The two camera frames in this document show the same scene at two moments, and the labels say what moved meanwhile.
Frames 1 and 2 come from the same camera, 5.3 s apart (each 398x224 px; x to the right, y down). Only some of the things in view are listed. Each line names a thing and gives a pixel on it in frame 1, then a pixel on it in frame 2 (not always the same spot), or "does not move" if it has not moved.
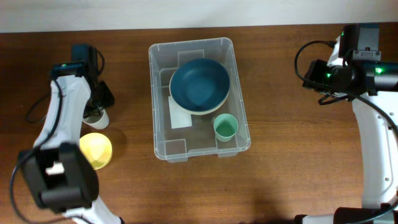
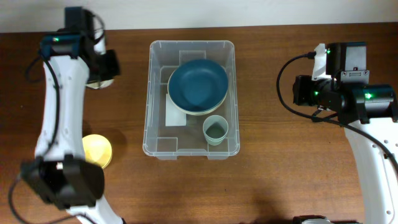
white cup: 99,121 → 99,47
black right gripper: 315,68 → 300,91
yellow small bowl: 97,149 does not move
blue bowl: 199,84 does not move
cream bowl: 198,112 does not move
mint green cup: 225,126 → 215,129
